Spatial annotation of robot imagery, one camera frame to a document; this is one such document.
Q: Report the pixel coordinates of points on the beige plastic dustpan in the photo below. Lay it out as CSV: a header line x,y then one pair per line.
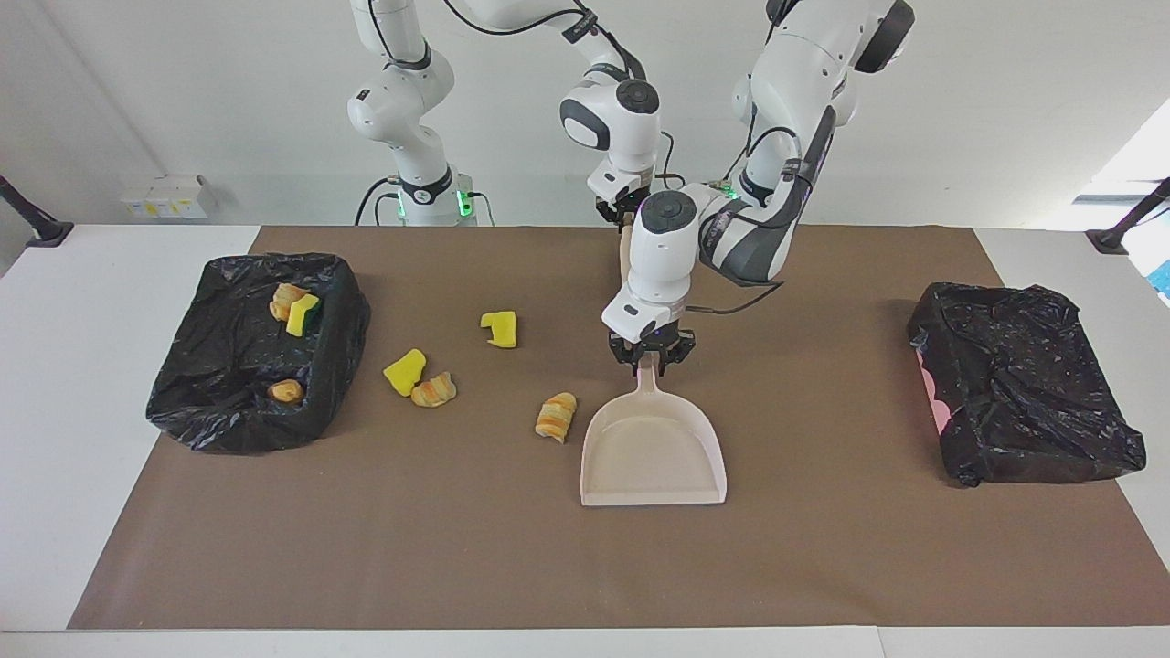
x,y
654,457

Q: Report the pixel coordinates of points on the notched yellow foam piece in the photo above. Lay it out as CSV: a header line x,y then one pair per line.
x,y
501,331

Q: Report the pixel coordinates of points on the light blue panel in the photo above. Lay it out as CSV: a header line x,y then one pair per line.
x,y
1163,279

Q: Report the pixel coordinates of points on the brown toy bread roll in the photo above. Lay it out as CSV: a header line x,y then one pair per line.
x,y
286,391

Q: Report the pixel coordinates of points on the white wall socket box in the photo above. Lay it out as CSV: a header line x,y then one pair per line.
x,y
169,196

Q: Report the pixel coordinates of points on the brown paper table mat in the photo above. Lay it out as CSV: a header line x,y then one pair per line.
x,y
585,567

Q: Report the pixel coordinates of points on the beige brush with black bristles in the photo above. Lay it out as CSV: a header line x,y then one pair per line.
x,y
625,265

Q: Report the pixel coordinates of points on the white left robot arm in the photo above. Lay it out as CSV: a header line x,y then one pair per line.
x,y
804,73

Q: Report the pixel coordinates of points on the black plastic trash bag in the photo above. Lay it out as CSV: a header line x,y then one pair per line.
x,y
1024,393
219,420

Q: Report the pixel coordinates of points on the black camera stand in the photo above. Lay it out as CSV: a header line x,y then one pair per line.
x,y
46,228
1111,239

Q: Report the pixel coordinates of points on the toy croissant piece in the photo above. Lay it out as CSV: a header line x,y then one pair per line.
x,y
556,419
434,391
281,302

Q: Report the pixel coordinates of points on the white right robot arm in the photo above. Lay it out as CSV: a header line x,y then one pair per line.
x,y
402,91

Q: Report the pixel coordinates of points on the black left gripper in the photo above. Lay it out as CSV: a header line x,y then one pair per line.
x,y
651,345

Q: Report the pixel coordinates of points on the yellow green sponge piece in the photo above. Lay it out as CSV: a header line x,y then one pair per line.
x,y
302,320

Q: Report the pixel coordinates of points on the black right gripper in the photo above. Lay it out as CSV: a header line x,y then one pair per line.
x,y
620,207

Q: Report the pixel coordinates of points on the yellow foam chunk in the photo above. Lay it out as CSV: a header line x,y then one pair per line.
x,y
404,375

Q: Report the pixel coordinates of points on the pink plastic bin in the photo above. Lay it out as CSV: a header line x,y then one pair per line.
x,y
930,388

